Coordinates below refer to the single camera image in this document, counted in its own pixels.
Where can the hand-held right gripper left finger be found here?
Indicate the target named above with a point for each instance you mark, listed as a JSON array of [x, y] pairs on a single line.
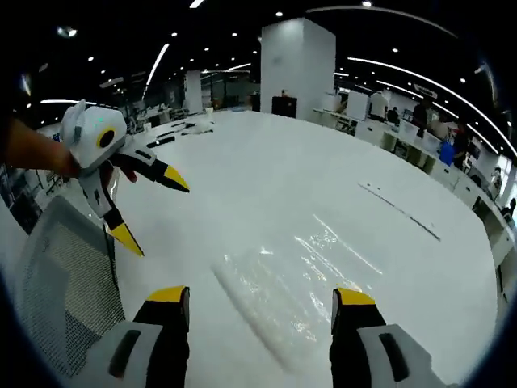
[[161, 351]]

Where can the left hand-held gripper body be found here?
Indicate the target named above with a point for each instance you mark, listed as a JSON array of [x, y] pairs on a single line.
[[91, 137]]

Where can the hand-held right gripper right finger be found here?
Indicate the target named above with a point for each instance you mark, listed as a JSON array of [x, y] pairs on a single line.
[[363, 347]]

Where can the clear resealable plastic bag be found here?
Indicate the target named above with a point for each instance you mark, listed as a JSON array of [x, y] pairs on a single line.
[[282, 291]]

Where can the black flat device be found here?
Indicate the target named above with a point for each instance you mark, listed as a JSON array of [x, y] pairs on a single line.
[[161, 139]]

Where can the white mesh office chair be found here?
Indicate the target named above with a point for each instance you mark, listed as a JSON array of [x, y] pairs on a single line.
[[68, 275]]

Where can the black cabinet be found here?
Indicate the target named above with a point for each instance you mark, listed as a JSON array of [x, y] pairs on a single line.
[[284, 107]]

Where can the row of white desks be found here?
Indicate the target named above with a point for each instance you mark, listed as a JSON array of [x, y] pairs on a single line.
[[408, 151]]

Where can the blue box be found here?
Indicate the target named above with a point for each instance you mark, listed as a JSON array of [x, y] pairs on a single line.
[[448, 153]]

